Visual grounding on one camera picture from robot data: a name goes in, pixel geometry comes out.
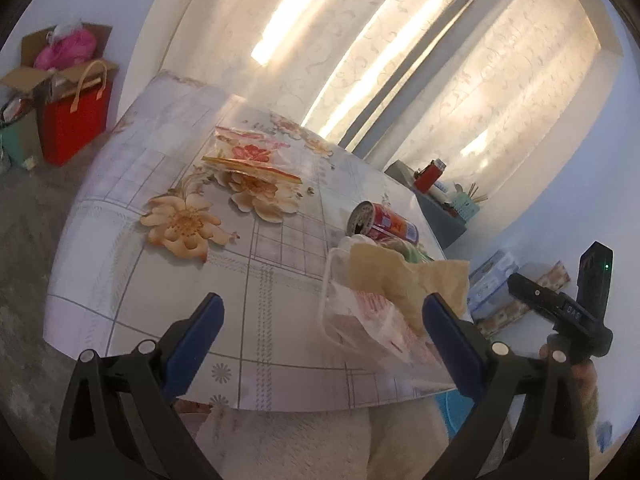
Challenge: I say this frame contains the person's white fleece clothing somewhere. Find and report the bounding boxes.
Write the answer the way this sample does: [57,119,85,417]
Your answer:
[177,394,512,480]

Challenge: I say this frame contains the floral tablecloth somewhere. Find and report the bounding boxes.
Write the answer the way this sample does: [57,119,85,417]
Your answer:
[44,70,474,414]

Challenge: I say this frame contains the open cardboard box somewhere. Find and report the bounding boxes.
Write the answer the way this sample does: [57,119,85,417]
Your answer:
[0,22,120,163]

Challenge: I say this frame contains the white bottle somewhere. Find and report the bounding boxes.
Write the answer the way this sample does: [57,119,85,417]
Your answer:
[431,182,464,207]

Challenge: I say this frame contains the teal bag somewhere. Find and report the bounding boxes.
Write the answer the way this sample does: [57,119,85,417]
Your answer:
[0,101,40,169]

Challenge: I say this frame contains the person's right hand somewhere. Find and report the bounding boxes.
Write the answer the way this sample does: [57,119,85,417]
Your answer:
[570,357,598,397]

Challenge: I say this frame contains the pink plastic bag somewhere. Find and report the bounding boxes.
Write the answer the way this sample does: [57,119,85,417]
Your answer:
[34,27,98,71]

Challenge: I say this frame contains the red drink can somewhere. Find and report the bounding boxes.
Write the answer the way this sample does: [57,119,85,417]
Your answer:
[347,201,420,246]

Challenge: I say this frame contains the patterned long box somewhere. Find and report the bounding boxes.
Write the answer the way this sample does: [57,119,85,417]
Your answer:
[475,262,571,339]

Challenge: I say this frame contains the white patterned curtain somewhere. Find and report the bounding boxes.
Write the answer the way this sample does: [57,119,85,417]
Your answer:
[132,0,624,197]

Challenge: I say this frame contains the person's right forearm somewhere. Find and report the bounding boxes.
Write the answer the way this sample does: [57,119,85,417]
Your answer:
[576,389,602,427]

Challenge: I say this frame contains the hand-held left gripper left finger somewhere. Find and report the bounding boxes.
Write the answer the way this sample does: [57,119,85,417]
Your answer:
[54,291,226,480]

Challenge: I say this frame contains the clear pink-striped plastic bag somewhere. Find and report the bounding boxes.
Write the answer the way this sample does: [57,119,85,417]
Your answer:
[324,284,463,392]

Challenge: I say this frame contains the clear plastic container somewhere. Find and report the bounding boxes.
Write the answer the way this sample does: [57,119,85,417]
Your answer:
[319,235,431,361]

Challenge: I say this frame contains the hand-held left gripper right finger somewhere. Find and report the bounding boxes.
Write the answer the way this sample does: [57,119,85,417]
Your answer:
[421,293,592,480]

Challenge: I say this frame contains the grey cabinet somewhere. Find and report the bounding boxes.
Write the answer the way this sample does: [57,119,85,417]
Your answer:
[384,160,469,251]

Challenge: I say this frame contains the tan paper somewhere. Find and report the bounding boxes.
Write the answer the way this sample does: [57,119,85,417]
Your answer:
[347,242,471,337]

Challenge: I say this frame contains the clear red-printed plastic bag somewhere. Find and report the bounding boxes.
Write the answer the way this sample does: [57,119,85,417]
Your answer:
[201,126,304,189]

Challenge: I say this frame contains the green wrapper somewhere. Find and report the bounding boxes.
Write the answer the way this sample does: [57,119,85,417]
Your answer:
[389,240,434,264]

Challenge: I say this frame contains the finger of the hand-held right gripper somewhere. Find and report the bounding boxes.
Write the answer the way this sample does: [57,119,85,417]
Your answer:
[507,273,562,312]

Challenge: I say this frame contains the blue white tissue box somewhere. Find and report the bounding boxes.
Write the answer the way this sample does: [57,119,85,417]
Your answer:
[467,250,521,322]

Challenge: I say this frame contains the teal stick holder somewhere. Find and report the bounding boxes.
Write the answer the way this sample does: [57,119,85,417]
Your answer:
[450,184,490,224]

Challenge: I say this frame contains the red gift bag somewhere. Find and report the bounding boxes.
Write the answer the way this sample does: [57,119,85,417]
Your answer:
[41,59,114,166]

